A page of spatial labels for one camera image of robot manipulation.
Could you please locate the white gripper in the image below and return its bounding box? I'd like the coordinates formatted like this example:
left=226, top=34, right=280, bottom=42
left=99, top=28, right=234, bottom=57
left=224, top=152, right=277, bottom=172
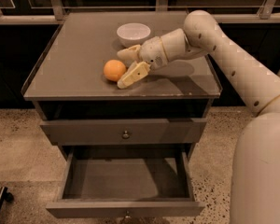
left=117, top=36, right=168, bottom=89

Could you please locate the orange fruit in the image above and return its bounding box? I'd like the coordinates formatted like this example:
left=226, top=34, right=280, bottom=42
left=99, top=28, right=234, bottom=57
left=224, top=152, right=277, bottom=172
left=103, top=60, right=127, bottom=82

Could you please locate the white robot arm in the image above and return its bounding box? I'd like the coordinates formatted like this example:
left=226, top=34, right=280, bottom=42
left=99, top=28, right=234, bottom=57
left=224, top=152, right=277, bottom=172
left=118, top=10, right=280, bottom=224

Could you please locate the grey drawer cabinet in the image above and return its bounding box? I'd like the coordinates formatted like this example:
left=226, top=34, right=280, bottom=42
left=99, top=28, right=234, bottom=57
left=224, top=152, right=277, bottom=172
left=22, top=12, right=221, bottom=153

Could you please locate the metal top drawer knob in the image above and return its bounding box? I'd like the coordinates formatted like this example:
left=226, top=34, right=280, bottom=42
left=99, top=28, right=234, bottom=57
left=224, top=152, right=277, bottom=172
left=122, top=131, right=131, bottom=139

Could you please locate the grey top drawer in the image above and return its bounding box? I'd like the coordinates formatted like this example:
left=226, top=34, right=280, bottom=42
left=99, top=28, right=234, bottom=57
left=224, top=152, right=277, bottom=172
left=40, top=119, right=206, bottom=146

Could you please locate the open grey middle drawer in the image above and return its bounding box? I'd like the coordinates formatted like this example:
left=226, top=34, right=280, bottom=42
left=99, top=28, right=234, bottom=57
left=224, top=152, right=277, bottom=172
left=46, top=149, right=204, bottom=218

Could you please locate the white ceramic bowl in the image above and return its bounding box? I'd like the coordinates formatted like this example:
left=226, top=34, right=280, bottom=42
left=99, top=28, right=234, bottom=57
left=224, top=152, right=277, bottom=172
left=117, top=23, right=151, bottom=48

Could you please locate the black caster base corner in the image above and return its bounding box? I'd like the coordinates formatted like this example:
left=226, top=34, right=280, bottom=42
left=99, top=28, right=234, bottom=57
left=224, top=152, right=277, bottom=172
left=0, top=186, right=15, bottom=224

